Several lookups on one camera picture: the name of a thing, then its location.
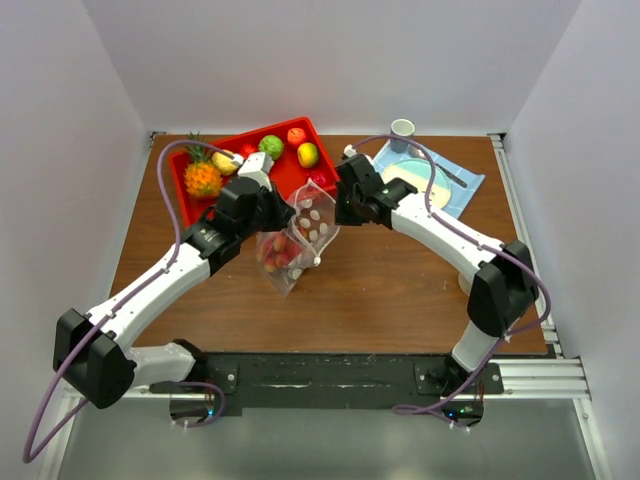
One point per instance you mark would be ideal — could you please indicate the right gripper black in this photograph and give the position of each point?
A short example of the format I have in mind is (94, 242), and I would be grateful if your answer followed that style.
(341, 216)

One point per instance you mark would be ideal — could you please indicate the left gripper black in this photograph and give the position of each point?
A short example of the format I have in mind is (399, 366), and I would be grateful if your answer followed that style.
(282, 212)

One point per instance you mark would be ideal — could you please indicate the red lychee bunch toy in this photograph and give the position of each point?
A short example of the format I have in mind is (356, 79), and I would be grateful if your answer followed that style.
(277, 251)

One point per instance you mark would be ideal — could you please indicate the clear polka dot zip bag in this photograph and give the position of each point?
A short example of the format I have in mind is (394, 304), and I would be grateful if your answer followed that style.
(313, 226)

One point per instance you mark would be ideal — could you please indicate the yellow green toy mango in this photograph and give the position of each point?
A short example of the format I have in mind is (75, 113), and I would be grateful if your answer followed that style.
(308, 155)

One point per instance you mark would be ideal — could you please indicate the green custard apple toy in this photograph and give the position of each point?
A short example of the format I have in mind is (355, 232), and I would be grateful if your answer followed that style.
(272, 145)

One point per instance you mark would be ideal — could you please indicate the dark red toy apple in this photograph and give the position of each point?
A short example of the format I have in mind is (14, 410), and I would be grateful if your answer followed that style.
(319, 178)

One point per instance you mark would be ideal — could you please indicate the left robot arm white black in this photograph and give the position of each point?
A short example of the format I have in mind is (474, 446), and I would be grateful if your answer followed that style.
(94, 351)

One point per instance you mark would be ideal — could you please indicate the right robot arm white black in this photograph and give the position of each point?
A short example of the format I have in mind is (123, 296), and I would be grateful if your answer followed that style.
(500, 275)

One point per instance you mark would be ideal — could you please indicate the red plastic tray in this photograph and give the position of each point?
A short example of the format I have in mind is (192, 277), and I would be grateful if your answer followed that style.
(287, 173)

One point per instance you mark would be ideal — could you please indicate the yellow toy lemon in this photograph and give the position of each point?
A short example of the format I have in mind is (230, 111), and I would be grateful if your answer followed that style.
(227, 162)

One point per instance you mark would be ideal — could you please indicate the cream and teal plate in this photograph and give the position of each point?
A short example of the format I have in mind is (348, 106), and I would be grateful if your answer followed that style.
(417, 172)

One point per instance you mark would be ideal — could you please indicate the red orange toy apple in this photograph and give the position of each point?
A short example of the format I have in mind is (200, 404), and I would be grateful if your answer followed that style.
(296, 136)

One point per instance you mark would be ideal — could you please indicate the toy pineapple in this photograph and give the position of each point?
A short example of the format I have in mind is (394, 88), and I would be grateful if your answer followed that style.
(202, 179)

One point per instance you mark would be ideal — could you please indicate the steel spoon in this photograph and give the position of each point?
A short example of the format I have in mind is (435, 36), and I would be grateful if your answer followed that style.
(457, 180)

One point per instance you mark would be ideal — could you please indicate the small grey blue cup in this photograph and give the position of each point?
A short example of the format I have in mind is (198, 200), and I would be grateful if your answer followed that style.
(402, 131)

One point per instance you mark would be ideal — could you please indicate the blue checked cloth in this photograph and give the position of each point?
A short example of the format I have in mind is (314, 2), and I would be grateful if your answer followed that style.
(453, 187)

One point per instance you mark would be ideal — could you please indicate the green floral mug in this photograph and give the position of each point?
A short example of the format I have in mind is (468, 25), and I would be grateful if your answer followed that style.
(464, 284)

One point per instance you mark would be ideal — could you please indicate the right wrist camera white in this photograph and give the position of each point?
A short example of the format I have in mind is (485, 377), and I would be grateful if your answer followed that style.
(349, 150)

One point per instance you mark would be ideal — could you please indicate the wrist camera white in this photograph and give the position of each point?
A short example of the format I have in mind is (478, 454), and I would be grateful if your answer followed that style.
(349, 150)
(257, 167)

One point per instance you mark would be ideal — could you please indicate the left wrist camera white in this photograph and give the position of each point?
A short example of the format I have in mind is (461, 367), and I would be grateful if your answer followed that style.
(257, 167)

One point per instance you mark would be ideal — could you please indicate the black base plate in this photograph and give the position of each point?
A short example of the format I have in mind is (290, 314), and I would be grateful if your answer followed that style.
(239, 381)

